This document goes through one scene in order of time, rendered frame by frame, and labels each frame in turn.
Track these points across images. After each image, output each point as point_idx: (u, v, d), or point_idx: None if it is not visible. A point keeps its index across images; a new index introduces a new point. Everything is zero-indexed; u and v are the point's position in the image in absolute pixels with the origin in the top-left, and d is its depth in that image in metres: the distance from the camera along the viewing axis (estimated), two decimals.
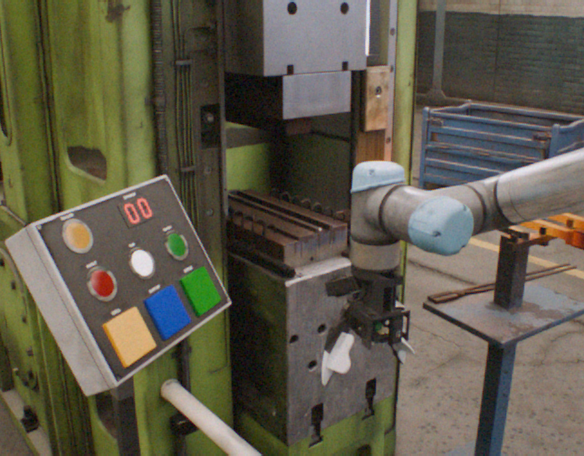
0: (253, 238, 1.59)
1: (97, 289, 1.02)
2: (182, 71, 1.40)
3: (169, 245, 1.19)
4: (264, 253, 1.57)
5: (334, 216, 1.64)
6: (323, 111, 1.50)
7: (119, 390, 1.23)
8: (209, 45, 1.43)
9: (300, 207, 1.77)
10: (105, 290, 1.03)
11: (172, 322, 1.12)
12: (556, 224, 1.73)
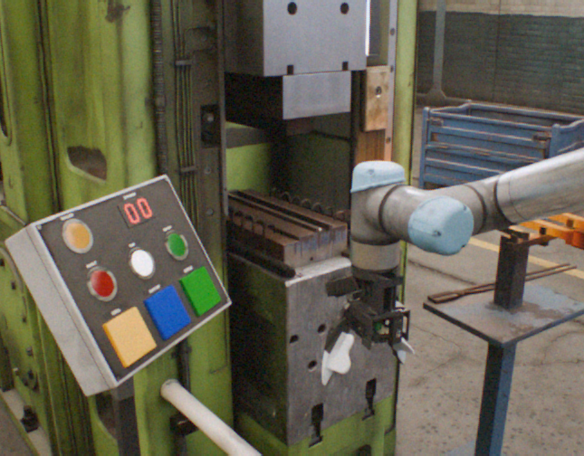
0: (253, 238, 1.59)
1: (97, 289, 1.02)
2: (182, 71, 1.40)
3: (169, 245, 1.19)
4: (264, 253, 1.57)
5: (334, 216, 1.64)
6: (323, 111, 1.50)
7: (119, 390, 1.23)
8: (209, 45, 1.43)
9: (300, 207, 1.77)
10: (105, 290, 1.03)
11: (172, 322, 1.12)
12: (556, 224, 1.73)
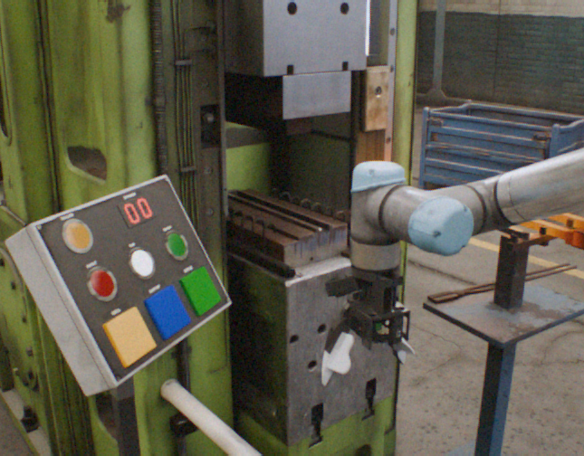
0: (253, 238, 1.59)
1: (97, 289, 1.02)
2: (182, 71, 1.40)
3: (169, 245, 1.19)
4: (264, 253, 1.57)
5: (334, 216, 1.64)
6: (323, 111, 1.50)
7: (119, 390, 1.23)
8: (209, 45, 1.43)
9: (300, 207, 1.77)
10: (105, 290, 1.03)
11: (172, 322, 1.12)
12: (556, 224, 1.73)
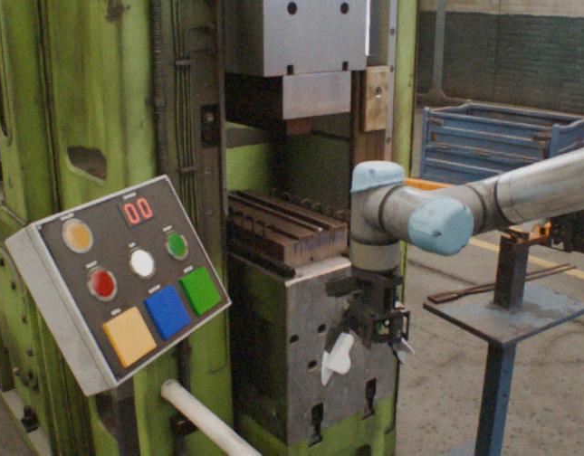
0: (253, 238, 1.59)
1: (97, 289, 1.02)
2: (182, 71, 1.40)
3: (169, 245, 1.19)
4: (264, 253, 1.57)
5: (334, 216, 1.64)
6: (323, 111, 1.50)
7: (119, 390, 1.23)
8: (209, 45, 1.43)
9: (300, 207, 1.77)
10: (105, 290, 1.03)
11: (172, 322, 1.12)
12: None
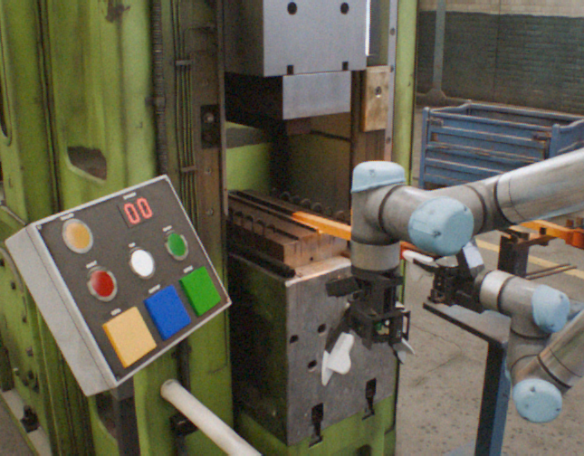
0: (253, 238, 1.59)
1: (97, 289, 1.02)
2: (182, 71, 1.40)
3: (169, 245, 1.19)
4: (264, 253, 1.57)
5: (334, 216, 1.64)
6: (323, 111, 1.50)
7: (119, 390, 1.23)
8: (209, 45, 1.43)
9: (300, 207, 1.77)
10: (105, 290, 1.03)
11: (172, 322, 1.12)
12: (556, 224, 1.73)
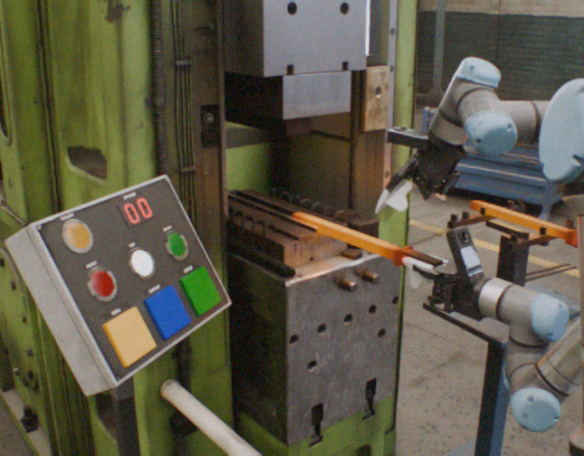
0: (253, 238, 1.59)
1: (97, 289, 1.02)
2: (182, 71, 1.40)
3: (169, 245, 1.19)
4: (264, 253, 1.57)
5: (334, 216, 1.64)
6: (323, 111, 1.50)
7: (119, 390, 1.23)
8: (209, 45, 1.43)
9: (300, 207, 1.77)
10: (105, 290, 1.03)
11: (172, 322, 1.12)
12: (556, 224, 1.73)
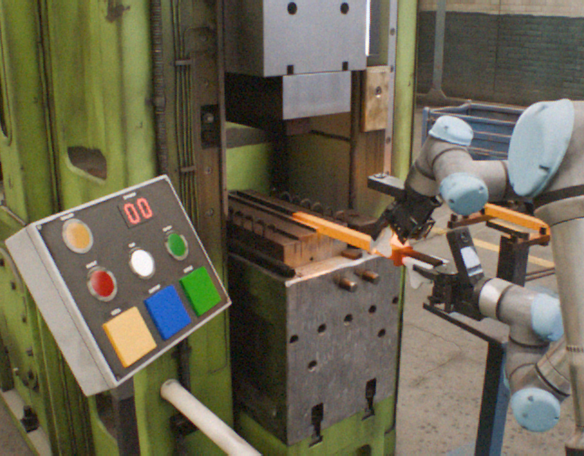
0: (253, 238, 1.59)
1: (97, 289, 1.02)
2: (182, 71, 1.40)
3: (169, 245, 1.19)
4: (264, 253, 1.57)
5: (334, 216, 1.64)
6: (323, 111, 1.50)
7: (119, 390, 1.23)
8: (209, 45, 1.43)
9: (300, 207, 1.77)
10: (105, 290, 1.03)
11: (172, 322, 1.12)
12: None
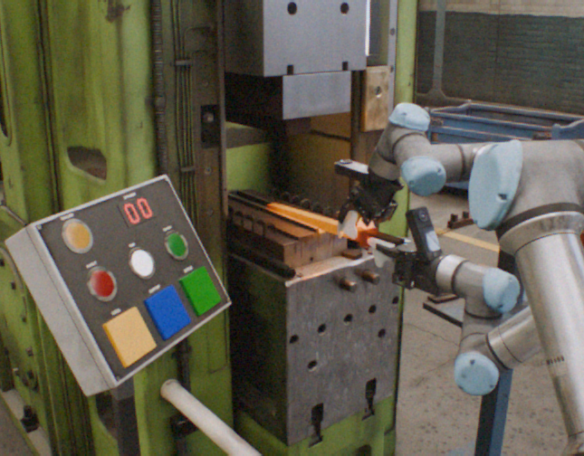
0: (253, 238, 1.59)
1: (97, 289, 1.02)
2: (182, 71, 1.40)
3: (169, 245, 1.19)
4: (264, 253, 1.57)
5: (334, 216, 1.64)
6: (323, 111, 1.50)
7: (119, 390, 1.23)
8: (209, 45, 1.43)
9: (300, 207, 1.77)
10: (105, 290, 1.03)
11: (172, 322, 1.12)
12: None
